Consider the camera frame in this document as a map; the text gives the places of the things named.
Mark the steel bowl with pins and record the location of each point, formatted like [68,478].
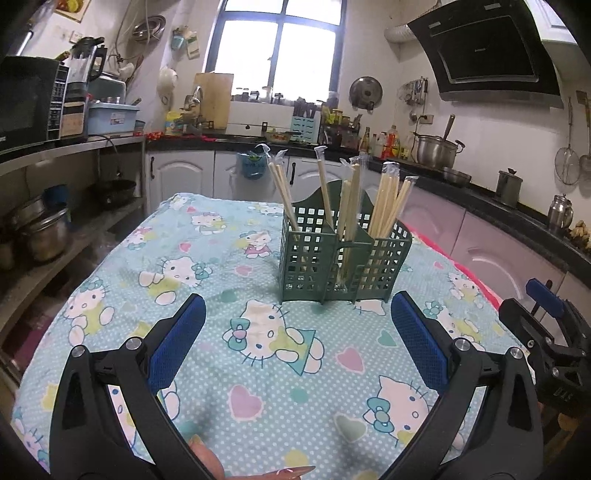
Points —
[456,177]

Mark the wooden cutting board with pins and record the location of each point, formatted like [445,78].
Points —
[214,101]

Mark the white kitchen cabinets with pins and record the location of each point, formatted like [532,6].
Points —
[485,249]

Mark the black microwave oven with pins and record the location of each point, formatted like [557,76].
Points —
[27,106]

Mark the hanging steel basin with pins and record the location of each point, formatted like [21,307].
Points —
[148,28]

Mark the person's left hand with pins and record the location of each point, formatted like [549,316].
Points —
[207,461]

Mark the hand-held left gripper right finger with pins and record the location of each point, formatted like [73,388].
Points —
[415,337]

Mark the spice jar rack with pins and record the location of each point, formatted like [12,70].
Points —
[339,131]

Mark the steel and glass jar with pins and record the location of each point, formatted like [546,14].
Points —
[560,214]

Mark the hanging kitchen utensils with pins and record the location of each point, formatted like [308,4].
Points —
[413,97]

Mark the dark hanging pot lid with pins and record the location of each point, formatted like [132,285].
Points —
[365,92]

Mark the green plastic utensil holder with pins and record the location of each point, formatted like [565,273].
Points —
[314,258]

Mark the glass food bowl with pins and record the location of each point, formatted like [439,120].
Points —
[279,137]

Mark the black kitchen countertop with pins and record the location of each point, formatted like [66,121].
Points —
[508,217]

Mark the white plastic bag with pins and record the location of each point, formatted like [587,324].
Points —
[168,83]

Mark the cartoon cat printed blue cloth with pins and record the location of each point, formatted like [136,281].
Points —
[207,249]

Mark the steel cooking pot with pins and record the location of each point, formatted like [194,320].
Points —
[44,235]

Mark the fruit wall picture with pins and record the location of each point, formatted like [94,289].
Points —
[69,7]

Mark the blue framed window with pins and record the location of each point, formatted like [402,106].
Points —
[277,46]

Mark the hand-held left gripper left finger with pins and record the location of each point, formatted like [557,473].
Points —
[180,337]

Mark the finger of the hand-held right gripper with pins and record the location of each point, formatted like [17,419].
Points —
[542,295]
[521,323]

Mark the orange cooking oil bottle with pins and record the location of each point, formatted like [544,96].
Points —
[392,145]

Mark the blender with black base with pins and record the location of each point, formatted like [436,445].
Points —
[78,92]

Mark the bunch of chopsticks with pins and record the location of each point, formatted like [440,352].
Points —
[388,198]

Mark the black wok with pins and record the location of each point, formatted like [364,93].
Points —
[115,191]

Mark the blue wall caddy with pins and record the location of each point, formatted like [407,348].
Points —
[184,44]

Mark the yellow container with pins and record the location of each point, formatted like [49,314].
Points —
[173,124]

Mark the blue plastic bag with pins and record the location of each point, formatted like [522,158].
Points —
[251,166]

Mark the black range hood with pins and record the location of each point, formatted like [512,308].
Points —
[489,50]

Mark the light blue knife block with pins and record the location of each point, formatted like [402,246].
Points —
[304,129]

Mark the metal shelf rack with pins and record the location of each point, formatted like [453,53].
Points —
[46,154]

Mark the large steel stock pot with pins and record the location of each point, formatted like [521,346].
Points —
[434,152]

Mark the white wall socket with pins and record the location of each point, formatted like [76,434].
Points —
[67,35]

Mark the steel faucet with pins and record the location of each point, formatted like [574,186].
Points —
[195,104]

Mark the white exhaust duct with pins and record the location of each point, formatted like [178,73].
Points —
[400,34]

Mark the dark sauce bottle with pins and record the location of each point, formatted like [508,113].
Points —
[365,143]

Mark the light blue dish drainer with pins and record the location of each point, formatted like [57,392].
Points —
[113,120]

